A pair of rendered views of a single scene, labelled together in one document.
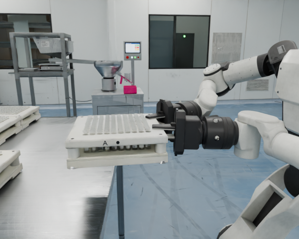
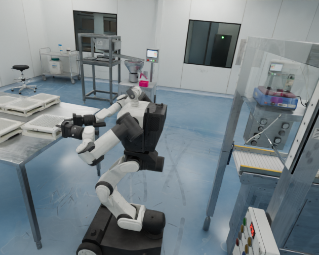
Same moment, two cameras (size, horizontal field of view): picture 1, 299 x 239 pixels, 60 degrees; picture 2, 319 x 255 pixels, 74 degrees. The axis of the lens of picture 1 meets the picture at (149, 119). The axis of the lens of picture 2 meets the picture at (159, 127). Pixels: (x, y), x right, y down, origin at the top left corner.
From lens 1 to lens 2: 120 cm
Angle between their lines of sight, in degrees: 16
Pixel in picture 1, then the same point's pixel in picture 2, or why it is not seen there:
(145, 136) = (47, 129)
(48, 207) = (20, 146)
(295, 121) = not seen: hidden behind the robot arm
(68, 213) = (24, 150)
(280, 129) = (87, 136)
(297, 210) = (118, 170)
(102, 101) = (124, 89)
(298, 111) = not seen: hidden behind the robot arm
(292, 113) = not seen: hidden behind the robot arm
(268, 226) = (110, 175)
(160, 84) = (190, 76)
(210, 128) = (71, 130)
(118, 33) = (163, 33)
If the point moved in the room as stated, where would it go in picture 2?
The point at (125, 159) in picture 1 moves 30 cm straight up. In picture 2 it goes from (40, 135) to (33, 93)
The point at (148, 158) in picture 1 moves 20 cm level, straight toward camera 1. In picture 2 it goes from (48, 137) to (24, 152)
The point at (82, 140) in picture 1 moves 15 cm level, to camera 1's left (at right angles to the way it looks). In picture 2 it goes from (26, 126) to (8, 122)
